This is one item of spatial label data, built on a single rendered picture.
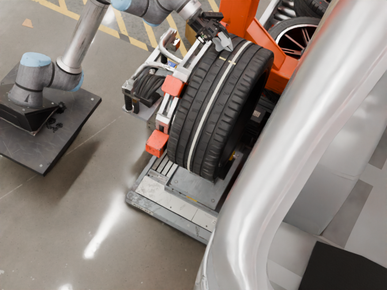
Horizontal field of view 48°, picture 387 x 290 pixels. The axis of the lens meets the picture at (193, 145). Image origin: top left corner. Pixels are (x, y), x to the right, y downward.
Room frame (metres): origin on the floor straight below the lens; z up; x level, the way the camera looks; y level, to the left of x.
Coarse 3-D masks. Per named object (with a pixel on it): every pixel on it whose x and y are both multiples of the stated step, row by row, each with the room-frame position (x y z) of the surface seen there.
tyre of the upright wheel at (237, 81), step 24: (240, 48) 1.29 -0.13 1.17; (264, 48) 1.36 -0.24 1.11; (216, 72) 1.13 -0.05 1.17; (240, 72) 1.15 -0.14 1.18; (192, 96) 1.04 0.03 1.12; (216, 96) 1.04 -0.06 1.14; (240, 96) 1.05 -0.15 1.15; (192, 120) 0.97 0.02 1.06; (216, 120) 0.96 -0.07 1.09; (168, 144) 0.93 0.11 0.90; (216, 144) 0.90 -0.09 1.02; (192, 168) 0.89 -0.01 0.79; (216, 168) 0.88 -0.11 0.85
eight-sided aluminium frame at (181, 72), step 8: (200, 40) 1.34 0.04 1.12; (192, 48) 1.29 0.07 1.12; (200, 48) 1.32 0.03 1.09; (208, 48) 1.31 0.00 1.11; (200, 56) 1.25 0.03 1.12; (184, 64) 1.20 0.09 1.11; (192, 64) 1.20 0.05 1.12; (176, 72) 1.15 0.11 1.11; (184, 72) 1.15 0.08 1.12; (192, 72) 1.18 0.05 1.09; (184, 80) 1.13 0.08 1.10; (168, 96) 1.08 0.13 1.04; (168, 104) 1.08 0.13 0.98; (176, 104) 1.05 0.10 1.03; (160, 112) 1.03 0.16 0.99; (160, 120) 1.00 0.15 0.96; (168, 120) 1.00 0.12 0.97; (160, 128) 1.01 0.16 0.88; (168, 128) 1.00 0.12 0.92
